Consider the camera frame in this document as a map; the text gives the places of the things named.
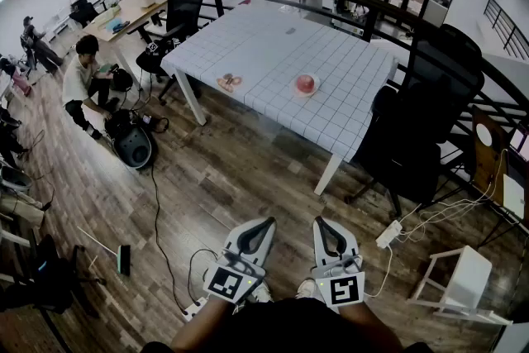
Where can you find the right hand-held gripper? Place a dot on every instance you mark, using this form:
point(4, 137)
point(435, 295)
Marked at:
point(343, 289)

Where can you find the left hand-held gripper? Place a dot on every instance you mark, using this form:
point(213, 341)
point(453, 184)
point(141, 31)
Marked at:
point(231, 281)

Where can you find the white plate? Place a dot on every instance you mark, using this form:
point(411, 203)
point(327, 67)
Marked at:
point(318, 83)

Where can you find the red apple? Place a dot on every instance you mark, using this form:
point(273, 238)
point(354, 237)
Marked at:
point(306, 83)

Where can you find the person's right forearm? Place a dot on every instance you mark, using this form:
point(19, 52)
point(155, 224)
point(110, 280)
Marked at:
point(368, 326)

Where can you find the person's left forearm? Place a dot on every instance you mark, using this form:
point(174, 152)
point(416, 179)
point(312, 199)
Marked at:
point(198, 326)

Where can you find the clear plate of donuts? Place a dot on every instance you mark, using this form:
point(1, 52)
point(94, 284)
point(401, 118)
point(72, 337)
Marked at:
point(229, 82)

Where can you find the person's left white shoe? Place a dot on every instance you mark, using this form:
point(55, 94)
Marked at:
point(261, 292)

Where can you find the person's white shoe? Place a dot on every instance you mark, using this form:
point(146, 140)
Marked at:
point(261, 292)
point(306, 288)

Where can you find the person's right white shoe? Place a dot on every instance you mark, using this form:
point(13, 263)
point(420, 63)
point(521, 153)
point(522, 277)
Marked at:
point(306, 288)

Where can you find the white power strip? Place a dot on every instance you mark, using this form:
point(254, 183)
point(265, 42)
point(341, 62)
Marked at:
point(388, 235)

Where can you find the person's black clothing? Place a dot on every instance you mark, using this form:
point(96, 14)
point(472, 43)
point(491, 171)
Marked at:
point(289, 326)

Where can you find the green head broom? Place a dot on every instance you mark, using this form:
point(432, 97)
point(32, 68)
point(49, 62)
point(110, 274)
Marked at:
point(124, 260)

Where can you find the white stool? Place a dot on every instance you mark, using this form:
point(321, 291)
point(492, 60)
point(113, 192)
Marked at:
point(471, 277)

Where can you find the white table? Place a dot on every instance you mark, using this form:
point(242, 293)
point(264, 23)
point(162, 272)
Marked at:
point(194, 103)

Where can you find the grey black round case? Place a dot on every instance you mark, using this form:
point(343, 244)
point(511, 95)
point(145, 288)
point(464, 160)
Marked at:
point(134, 144)

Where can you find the brown board with white circle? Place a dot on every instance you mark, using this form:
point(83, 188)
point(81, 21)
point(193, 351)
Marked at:
point(485, 165)

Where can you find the flat white box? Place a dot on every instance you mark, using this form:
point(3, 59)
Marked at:
point(513, 196)

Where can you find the white grid tablecloth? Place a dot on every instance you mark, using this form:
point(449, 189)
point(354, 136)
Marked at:
point(264, 53)

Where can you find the black bag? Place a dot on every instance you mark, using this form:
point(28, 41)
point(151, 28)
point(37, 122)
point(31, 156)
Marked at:
point(122, 80)

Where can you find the small dark label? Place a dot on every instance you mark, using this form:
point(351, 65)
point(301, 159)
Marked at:
point(290, 30)

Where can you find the spare hand-held gripper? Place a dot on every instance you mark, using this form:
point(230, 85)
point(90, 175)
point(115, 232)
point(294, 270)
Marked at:
point(155, 47)

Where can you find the black mesh office chair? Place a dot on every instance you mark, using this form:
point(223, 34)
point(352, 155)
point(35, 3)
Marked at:
point(184, 4)

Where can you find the blue cloth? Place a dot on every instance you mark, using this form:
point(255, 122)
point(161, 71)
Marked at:
point(117, 25)

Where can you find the light wooden desk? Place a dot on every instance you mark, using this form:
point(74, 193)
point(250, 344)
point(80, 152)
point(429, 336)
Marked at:
point(132, 12)

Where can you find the small white box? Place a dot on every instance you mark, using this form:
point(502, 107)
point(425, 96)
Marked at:
point(148, 2)

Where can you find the black stair railing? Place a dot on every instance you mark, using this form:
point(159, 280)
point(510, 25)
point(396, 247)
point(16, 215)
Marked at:
point(506, 29)

